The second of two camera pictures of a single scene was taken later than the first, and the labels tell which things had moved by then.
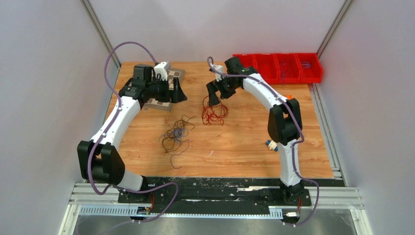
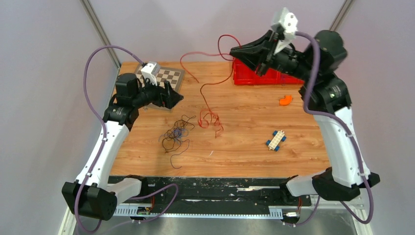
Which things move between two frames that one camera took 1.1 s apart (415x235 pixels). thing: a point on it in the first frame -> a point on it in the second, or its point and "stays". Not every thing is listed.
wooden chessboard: (172, 73) stays
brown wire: (173, 139) stays
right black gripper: (224, 94) -> (260, 50)
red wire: (214, 113) -> (207, 117)
